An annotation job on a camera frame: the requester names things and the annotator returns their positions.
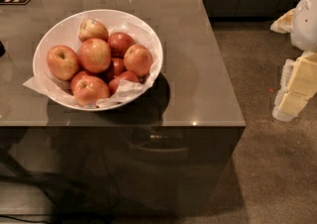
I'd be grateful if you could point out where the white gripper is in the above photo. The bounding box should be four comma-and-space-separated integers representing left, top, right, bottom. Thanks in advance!
270, 0, 317, 122

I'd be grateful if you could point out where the large red apple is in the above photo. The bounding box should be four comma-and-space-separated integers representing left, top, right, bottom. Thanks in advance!
78, 38, 111, 73

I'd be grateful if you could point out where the lower right red apple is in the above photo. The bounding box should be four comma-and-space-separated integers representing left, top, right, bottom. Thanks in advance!
108, 71, 140, 94

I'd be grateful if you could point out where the upper right red apple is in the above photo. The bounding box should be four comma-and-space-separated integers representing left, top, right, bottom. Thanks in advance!
108, 32, 136, 57

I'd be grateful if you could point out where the small centre red apple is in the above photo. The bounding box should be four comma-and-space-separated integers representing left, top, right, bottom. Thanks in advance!
104, 57, 126, 82

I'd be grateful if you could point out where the top yellowish apple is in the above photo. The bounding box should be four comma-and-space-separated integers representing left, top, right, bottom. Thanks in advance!
78, 18, 108, 42

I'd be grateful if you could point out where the front red apple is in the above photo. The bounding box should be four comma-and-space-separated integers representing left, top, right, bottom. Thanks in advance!
73, 76, 110, 107

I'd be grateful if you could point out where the hidden lower left apple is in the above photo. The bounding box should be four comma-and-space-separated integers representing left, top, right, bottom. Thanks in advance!
70, 70, 96, 94

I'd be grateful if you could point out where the left red-yellow apple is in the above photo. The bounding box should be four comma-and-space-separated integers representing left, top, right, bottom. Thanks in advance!
47, 45, 79, 80

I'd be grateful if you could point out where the white bowl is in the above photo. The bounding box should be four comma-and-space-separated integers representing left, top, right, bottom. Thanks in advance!
32, 8, 164, 112

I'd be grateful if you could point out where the white paper liner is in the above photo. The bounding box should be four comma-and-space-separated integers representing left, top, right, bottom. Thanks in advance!
22, 19, 163, 109

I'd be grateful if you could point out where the dark object at left edge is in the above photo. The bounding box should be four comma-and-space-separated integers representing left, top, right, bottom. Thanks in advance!
0, 41, 6, 57

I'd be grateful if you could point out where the black cable on floor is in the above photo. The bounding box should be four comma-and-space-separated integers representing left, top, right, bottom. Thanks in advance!
0, 213, 51, 224

